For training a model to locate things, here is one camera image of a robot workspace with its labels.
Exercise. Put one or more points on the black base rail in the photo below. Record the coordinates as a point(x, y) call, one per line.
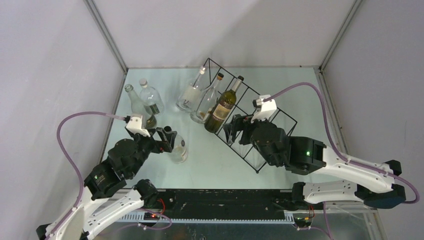
point(247, 214)

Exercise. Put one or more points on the clear bottle white frosted label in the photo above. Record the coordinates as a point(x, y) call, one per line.
point(191, 91)

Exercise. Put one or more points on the clear bottle cork stopper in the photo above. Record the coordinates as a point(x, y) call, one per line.
point(207, 100)

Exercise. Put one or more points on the tall clear champagne label bottle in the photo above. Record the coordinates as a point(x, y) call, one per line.
point(138, 107)

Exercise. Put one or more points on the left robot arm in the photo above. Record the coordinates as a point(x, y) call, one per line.
point(123, 162)

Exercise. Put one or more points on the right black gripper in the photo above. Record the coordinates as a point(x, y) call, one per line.
point(239, 123)

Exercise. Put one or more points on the dark green wine bottle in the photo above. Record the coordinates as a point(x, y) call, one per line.
point(223, 107)

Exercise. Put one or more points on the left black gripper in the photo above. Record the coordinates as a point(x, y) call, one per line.
point(166, 144)

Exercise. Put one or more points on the short clear bottle white cap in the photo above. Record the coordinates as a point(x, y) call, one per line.
point(151, 98)

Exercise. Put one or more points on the black wire wine rack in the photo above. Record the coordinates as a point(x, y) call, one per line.
point(248, 114)

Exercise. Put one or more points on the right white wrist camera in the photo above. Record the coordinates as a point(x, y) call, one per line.
point(264, 109)

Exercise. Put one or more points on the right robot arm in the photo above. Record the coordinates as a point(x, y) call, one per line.
point(371, 183)

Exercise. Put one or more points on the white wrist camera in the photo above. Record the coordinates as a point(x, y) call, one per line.
point(264, 109)
point(136, 124)

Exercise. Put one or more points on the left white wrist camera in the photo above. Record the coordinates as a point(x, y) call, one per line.
point(136, 124)

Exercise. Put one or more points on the clear bottle brown cork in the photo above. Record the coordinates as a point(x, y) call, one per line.
point(179, 153)

